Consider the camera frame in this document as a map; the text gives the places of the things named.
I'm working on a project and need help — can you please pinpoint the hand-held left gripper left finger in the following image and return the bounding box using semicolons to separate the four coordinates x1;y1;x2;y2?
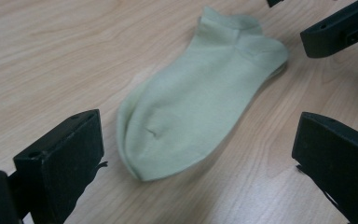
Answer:
12;108;105;224

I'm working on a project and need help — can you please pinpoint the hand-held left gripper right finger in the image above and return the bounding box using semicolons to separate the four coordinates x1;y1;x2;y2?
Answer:
291;111;358;224

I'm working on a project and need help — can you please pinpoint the pale green ankle sock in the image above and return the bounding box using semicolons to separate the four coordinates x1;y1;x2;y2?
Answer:
117;60;290;182
121;6;290;182

